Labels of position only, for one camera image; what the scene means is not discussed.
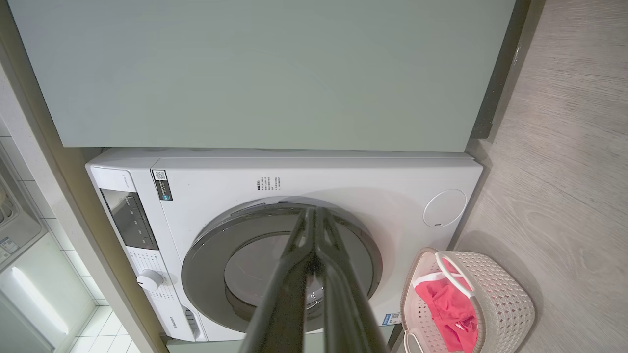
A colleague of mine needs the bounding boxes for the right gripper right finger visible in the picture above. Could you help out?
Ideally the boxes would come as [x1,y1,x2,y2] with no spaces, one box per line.
[314,206,391,353]

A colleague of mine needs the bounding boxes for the red garment with white trim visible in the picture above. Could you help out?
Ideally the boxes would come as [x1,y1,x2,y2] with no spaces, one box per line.
[415,258,479,353]

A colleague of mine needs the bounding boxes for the round glass washing machine door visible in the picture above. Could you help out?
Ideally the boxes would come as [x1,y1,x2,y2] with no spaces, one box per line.
[181,203,383,335]

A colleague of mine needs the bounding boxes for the white front-load washing machine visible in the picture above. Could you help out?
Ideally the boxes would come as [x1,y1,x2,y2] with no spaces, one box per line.
[84,148,484,343]

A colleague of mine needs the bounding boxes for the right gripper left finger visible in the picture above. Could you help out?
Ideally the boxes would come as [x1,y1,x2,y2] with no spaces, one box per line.
[239,206,317,353]

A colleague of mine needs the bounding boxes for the wide sage green cabinet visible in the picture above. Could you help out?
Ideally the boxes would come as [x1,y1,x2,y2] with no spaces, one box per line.
[7,0,533,152]

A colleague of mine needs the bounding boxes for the cream plastic laundry basket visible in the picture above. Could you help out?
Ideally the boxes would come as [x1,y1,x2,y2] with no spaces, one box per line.
[400,248,535,353]

